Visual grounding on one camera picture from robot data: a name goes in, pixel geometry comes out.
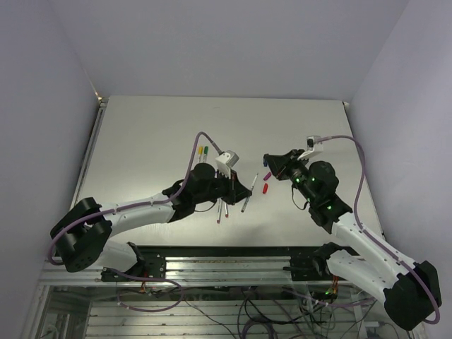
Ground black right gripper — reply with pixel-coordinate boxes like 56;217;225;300
264;149;317;204

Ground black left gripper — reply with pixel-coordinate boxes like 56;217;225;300
194;167;252;206

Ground white marker blue end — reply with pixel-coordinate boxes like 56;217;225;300
241;172;259;213

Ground white marker purple end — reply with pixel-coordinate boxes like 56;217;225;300
216;198;223;224

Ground white marker green end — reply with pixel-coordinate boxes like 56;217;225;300
202;146;209;163

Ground white marker yellow end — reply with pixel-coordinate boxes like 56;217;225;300
198;146;203;163

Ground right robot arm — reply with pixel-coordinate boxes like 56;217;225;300
263;150;441;331

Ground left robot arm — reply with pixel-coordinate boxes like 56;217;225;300
50;163;252;280

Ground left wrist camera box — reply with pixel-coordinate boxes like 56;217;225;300
215;150;239;179

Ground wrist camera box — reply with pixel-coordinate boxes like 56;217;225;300
298;136;323;160
215;150;239;179

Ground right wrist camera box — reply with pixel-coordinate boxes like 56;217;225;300
298;136;323;160

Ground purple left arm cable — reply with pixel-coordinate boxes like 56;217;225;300
47;131;223;266

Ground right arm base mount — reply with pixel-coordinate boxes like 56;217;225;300
282;242;357;282

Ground aluminium frame rails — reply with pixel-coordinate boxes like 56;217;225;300
35;246;424;339

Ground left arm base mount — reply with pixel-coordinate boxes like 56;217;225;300
97;242;166;283

